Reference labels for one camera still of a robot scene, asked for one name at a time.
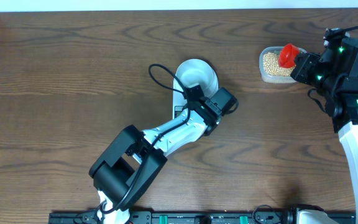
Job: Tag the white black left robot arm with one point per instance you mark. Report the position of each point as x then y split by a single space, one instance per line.
128 166

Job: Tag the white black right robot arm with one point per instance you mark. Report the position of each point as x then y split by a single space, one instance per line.
334 75

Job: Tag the grey round bowl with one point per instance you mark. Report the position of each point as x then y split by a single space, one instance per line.
193 63

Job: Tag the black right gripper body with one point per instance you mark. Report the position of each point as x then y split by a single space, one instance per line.
309 72

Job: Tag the orange measuring scoop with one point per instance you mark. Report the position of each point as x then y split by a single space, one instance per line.
286 58

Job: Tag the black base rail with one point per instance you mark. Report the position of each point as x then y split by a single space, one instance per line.
145 217

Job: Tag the clear plastic container of beans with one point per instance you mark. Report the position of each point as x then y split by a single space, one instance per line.
269 68

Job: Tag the white digital kitchen scale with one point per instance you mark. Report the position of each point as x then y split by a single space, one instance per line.
179 99

